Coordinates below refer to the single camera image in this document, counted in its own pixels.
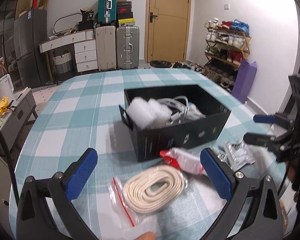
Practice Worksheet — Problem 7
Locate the white powder packet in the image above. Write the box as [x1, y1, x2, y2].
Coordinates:
[214, 140, 255, 171]

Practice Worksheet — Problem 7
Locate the cream rope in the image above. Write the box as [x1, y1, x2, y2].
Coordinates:
[111, 165, 190, 230]

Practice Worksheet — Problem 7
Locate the white cable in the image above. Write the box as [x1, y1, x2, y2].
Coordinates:
[157, 95, 207, 126]

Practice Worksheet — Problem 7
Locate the person's left hand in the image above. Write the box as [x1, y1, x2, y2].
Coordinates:
[134, 231, 156, 240]

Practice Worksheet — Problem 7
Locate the purple bag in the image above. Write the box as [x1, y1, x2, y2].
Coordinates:
[231, 59, 257, 103]

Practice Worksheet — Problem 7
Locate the red trimmed white packet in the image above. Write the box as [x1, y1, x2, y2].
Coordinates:
[159, 147, 207, 176]

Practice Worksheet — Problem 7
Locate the checkered teal tablecloth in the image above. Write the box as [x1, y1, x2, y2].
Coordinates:
[15, 69, 273, 239]

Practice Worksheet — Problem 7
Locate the grey low cabinet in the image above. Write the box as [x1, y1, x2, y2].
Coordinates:
[0, 88, 38, 152]

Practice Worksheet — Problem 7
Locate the wooden shoe rack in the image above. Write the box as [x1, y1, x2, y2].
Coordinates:
[202, 18, 251, 93]

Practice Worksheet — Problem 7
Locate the black cardboard box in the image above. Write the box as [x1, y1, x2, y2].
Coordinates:
[119, 85, 231, 162]

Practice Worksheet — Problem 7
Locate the white bubble wrap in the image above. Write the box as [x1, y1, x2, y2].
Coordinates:
[126, 97, 172, 130]

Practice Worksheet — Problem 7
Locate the woven laundry basket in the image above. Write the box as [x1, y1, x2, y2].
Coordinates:
[53, 50, 73, 74]

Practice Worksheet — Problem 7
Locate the black round basket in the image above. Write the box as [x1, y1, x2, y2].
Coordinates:
[149, 60, 171, 68]

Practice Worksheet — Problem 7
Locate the white drawer desk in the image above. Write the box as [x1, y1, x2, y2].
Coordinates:
[39, 29, 98, 74]

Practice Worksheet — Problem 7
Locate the wooden door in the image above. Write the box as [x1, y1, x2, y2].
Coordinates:
[145, 0, 191, 62]

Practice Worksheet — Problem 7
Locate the beige suitcase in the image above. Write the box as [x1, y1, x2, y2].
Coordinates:
[95, 26, 117, 71]

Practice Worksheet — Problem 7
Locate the silver suitcase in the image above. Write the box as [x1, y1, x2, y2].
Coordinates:
[116, 26, 140, 69]

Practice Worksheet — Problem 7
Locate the glass display cabinet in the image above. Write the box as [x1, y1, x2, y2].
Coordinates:
[0, 0, 17, 77]

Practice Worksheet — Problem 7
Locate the black bag on desk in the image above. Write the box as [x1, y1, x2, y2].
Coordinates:
[78, 8, 94, 31]

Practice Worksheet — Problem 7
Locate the grey refrigerator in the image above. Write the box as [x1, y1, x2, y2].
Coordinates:
[14, 9, 50, 88]

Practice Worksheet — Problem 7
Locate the stack of shoe boxes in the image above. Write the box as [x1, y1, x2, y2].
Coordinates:
[116, 0, 135, 27]

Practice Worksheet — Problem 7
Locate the teal suitcase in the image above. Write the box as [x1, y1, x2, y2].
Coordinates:
[97, 0, 117, 25]

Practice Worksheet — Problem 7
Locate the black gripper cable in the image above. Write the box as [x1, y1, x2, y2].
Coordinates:
[0, 115, 20, 205]

